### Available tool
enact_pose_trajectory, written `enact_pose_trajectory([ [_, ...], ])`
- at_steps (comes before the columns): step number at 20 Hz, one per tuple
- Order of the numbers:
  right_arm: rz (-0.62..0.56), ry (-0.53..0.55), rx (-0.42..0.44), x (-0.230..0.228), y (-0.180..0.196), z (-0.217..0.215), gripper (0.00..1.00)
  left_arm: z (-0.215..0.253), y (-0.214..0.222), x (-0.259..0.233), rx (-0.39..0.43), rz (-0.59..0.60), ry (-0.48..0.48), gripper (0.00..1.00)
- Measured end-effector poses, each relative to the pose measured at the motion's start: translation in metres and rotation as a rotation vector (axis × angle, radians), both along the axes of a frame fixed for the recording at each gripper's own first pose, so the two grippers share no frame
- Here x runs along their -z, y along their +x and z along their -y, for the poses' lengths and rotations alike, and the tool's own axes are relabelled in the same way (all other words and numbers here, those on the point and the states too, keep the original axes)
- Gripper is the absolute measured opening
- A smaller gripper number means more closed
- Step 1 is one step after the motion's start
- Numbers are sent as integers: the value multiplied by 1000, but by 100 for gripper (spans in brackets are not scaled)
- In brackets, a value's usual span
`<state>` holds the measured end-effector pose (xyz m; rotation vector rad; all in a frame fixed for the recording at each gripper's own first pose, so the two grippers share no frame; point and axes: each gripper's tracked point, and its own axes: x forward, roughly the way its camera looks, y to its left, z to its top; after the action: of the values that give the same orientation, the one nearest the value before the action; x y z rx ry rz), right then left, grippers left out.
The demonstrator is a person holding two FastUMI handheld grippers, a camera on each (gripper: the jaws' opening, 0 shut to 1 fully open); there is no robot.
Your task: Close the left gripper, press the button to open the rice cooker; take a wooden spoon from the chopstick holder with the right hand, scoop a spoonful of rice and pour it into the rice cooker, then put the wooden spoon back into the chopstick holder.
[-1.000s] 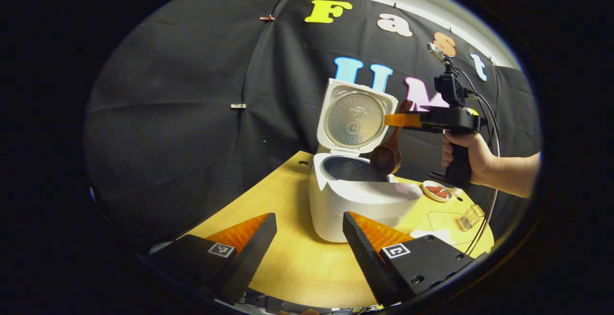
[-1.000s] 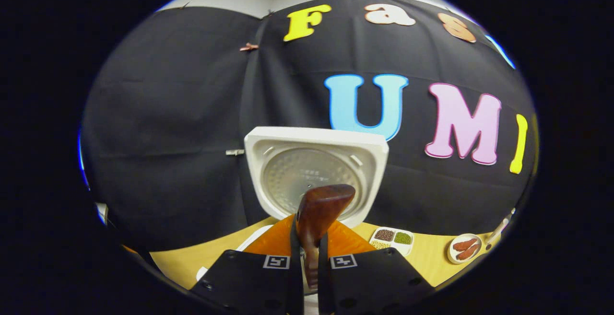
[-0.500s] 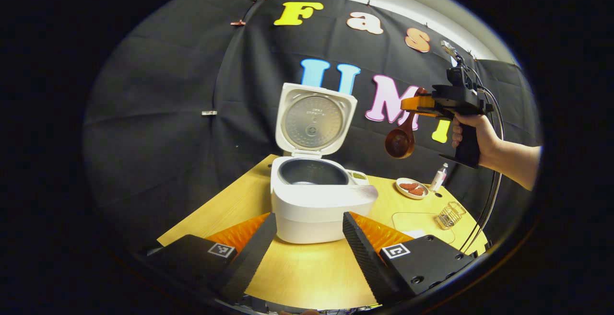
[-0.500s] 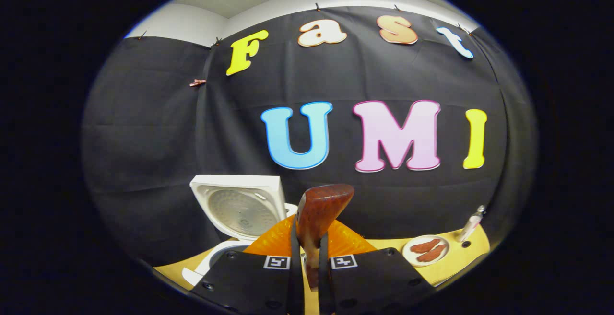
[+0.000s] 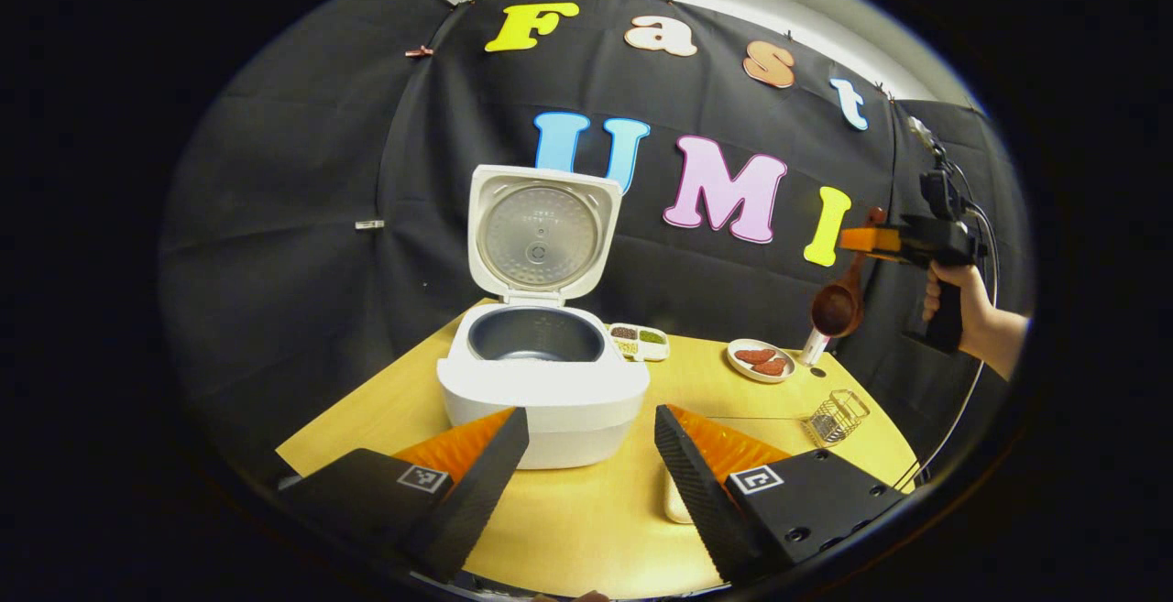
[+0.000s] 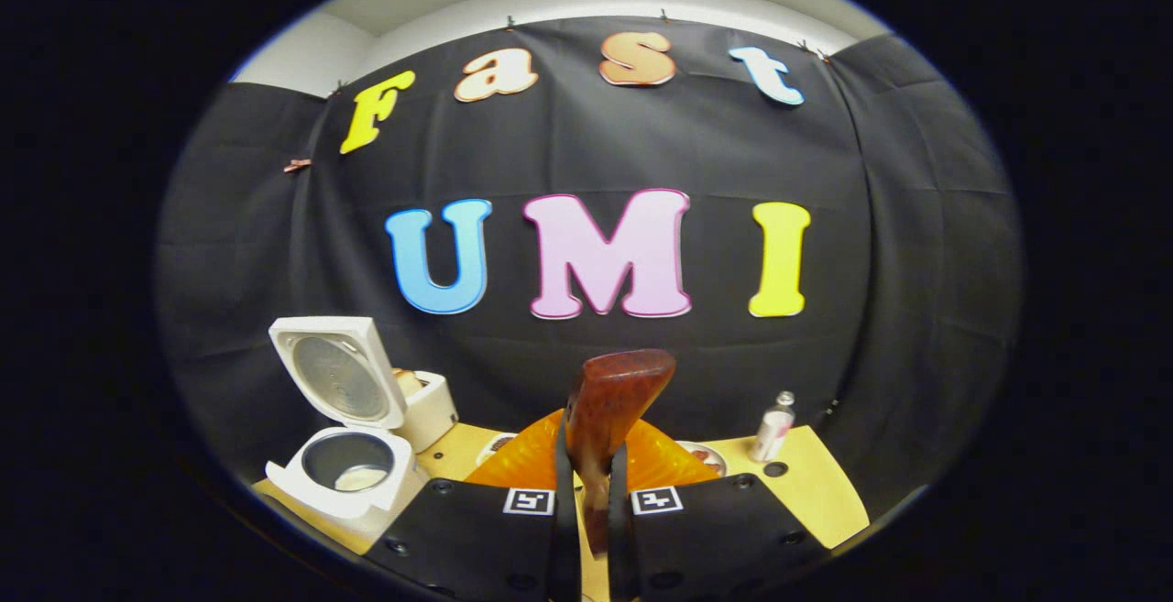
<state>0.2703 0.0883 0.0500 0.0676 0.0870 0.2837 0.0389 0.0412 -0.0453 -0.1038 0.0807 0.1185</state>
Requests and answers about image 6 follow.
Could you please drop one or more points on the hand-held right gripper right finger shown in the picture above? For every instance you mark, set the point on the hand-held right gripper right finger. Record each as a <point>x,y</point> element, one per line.
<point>715,538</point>

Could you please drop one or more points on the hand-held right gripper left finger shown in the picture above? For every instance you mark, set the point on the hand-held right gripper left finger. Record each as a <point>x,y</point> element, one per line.
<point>476,538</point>

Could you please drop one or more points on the white rice layer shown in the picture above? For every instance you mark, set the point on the white rice layer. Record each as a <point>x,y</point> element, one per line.
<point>361,479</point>

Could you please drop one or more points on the brown wooden spoon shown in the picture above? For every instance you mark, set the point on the brown wooden spoon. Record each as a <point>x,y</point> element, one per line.
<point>614,391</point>

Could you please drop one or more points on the white rice cooker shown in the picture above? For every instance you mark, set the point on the white rice cooker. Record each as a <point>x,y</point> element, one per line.
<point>339,373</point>

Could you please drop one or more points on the white round plate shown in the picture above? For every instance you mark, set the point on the white round plate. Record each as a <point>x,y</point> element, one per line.
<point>707,455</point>

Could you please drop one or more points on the white divided grain dish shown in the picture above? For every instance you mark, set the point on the white divided grain dish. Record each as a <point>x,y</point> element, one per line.
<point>493,448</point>

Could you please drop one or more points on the small clear bottle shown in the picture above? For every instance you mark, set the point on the small clear bottle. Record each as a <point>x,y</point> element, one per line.
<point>772,428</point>

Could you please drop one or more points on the white toaster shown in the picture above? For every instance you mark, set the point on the white toaster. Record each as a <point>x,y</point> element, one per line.
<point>433,419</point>

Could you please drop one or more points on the toasted bread slice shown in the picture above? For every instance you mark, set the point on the toasted bread slice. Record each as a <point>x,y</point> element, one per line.
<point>408,382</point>

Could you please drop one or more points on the copper cloth clip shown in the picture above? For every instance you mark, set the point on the copper cloth clip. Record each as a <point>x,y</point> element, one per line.
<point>297,165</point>

